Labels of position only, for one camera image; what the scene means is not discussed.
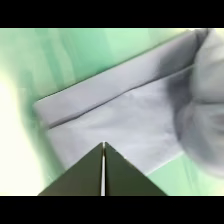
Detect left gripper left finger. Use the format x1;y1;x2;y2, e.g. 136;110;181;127
37;141;104;197

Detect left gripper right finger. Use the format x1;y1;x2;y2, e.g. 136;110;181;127
103;141;168;197

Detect grey shirt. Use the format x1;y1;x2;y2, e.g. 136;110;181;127
33;28;224;179

